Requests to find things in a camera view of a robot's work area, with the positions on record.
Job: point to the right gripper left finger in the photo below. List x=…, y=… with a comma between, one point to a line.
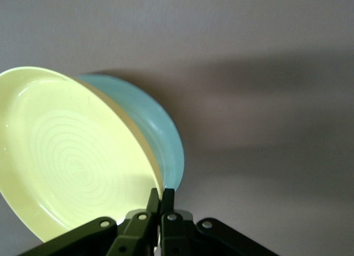
x=138, y=234

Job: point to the yellow plate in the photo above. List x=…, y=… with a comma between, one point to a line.
x=69, y=156

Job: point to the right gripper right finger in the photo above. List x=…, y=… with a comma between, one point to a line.
x=177, y=236

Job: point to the large table cover sheet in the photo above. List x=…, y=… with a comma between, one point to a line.
x=249, y=46

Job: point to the pale green plate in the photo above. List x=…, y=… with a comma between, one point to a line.
x=155, y=123

